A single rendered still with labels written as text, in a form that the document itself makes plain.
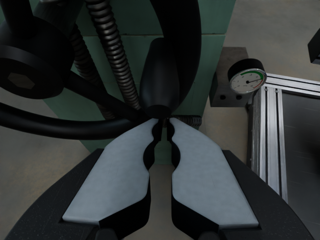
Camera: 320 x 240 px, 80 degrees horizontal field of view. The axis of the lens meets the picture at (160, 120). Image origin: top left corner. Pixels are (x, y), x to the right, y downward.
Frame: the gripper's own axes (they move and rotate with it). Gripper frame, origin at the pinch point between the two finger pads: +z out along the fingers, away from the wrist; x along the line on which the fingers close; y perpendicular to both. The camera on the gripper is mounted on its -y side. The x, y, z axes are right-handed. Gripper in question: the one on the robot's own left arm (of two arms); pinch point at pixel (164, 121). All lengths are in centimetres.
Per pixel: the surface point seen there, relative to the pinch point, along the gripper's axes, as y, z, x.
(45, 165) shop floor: 58, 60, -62
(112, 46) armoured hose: -3.3, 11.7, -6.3
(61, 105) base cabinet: 14.7, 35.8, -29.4
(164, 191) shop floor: 64, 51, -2
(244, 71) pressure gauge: 2.0, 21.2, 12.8
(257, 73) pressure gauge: 2.5, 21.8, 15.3
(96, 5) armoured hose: -7.3, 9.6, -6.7
